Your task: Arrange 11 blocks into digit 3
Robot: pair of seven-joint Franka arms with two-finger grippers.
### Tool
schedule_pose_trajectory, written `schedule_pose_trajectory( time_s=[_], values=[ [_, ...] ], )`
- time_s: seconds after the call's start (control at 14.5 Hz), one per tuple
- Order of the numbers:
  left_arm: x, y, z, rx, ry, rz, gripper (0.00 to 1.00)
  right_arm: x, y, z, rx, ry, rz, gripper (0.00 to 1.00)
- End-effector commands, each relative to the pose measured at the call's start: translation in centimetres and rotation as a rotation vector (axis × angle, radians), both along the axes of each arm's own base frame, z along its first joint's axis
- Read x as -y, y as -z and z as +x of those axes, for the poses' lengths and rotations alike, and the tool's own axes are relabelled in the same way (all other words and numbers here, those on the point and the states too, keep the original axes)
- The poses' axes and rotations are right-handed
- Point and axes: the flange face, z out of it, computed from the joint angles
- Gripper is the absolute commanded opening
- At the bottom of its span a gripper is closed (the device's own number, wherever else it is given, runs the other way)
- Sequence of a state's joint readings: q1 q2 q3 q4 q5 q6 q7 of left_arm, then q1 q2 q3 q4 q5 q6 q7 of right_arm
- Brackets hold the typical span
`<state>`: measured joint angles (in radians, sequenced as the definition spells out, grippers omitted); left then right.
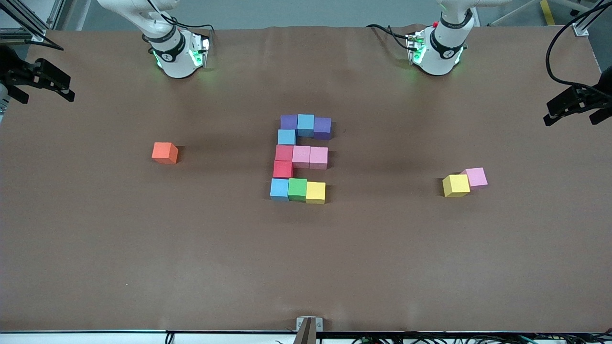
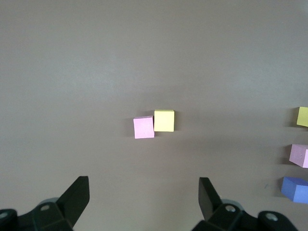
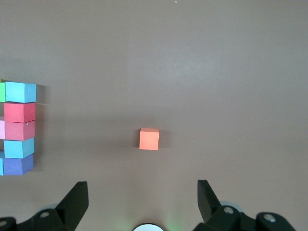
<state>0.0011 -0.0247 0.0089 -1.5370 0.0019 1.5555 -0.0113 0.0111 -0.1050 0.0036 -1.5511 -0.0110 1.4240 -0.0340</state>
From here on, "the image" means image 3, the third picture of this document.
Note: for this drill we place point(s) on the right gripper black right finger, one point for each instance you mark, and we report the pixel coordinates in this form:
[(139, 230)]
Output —
[(228, 221)]

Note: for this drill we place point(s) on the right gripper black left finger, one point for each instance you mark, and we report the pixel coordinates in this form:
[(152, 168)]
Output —
[(48, 221)]

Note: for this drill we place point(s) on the purple foam block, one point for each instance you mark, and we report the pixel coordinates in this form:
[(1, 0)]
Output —
[(18, 166)]

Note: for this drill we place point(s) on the light blue foam block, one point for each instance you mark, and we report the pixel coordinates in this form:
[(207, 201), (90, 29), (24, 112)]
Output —
[(1, 166), (20, 92), (18, 148)]

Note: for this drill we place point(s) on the red foam block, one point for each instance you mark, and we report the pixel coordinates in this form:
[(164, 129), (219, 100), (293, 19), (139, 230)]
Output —
[(19, 131), (19, 111)]

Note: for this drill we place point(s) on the pink foam block with dents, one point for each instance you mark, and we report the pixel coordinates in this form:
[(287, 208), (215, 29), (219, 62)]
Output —
[(2, 130)]

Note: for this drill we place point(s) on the green foam block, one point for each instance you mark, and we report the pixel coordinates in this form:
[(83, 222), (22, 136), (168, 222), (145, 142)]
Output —
[(2, 92)]

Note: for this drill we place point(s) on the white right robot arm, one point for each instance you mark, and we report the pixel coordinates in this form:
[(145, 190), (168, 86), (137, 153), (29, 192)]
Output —
[(148, 227)]

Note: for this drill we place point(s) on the orange foam block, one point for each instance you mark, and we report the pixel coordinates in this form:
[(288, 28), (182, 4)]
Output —
[(149, 139)]

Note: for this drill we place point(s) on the brown table cover sheet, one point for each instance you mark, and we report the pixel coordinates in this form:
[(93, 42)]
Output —
[(192, 72)]

